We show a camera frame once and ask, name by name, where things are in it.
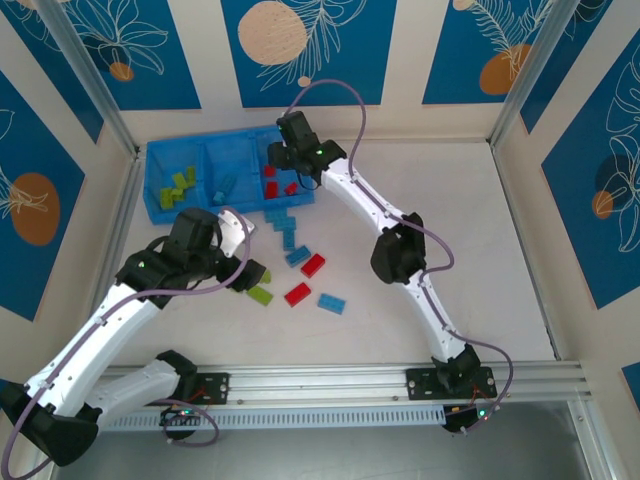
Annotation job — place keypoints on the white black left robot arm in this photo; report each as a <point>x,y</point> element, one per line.
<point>90,340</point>

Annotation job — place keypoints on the aluminium frame post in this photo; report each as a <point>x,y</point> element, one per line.
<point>540,75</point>
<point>595,445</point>
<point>91,75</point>

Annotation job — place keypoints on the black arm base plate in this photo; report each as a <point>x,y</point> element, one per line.
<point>220,387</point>
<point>420,385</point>

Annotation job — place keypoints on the blue floral wall poster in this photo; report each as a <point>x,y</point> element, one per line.
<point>50,75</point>
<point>175,75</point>
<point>632,385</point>
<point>50,165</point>
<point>575,225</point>
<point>382,60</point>
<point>450,50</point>
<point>555,85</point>

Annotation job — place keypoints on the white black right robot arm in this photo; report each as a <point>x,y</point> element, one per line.
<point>360,195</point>

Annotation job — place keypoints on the small electronics board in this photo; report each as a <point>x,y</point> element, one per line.
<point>182,416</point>
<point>462,420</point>

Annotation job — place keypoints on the long aluminium mounting rail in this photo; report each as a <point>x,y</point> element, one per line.
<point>320,385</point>

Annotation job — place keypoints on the aluminium table edge rail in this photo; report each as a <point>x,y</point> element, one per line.
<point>118,225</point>
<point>502,165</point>

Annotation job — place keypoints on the blue three-compartment plastic bin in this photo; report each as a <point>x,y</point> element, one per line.
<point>220,160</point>

